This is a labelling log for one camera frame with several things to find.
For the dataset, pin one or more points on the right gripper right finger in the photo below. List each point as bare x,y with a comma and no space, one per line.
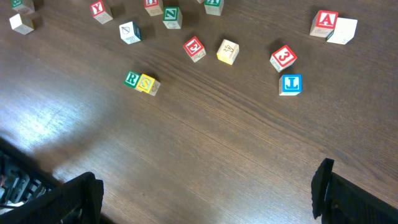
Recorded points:
337,200

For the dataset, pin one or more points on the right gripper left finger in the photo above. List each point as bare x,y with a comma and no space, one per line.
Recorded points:
83,194

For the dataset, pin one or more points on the green R block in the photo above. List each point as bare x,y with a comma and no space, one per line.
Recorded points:
132,79

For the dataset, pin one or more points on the yellow S block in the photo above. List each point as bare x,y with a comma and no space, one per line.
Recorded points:
148,84

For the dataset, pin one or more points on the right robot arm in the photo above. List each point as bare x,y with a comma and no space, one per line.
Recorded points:
26,197

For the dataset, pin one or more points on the blue L block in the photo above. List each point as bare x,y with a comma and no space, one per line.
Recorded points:
290,84

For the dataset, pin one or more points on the red 3 block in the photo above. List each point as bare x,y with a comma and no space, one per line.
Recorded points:
283,58

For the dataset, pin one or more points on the plain white block right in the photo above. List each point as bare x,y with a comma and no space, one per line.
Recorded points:
344,31

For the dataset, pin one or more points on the plain leaf picture block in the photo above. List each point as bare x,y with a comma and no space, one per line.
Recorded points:
130,33

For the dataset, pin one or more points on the red A block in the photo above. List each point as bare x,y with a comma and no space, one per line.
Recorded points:
323,23

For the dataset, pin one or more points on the yellow picture block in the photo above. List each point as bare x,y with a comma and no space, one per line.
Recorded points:
227,51

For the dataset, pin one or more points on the plain wooden block left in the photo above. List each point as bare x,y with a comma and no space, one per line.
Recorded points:
21,24

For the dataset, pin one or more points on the red E block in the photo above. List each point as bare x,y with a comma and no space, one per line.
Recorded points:
195,49

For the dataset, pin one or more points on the red Y block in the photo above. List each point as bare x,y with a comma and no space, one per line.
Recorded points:
101,12

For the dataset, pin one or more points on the green E block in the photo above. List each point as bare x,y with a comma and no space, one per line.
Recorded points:
23,6

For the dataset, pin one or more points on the green Z block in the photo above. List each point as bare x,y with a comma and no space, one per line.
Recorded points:
172,18

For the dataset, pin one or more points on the red U block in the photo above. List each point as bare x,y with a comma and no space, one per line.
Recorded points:
154,7

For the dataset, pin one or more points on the green V block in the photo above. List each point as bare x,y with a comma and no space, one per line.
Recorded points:
214,7

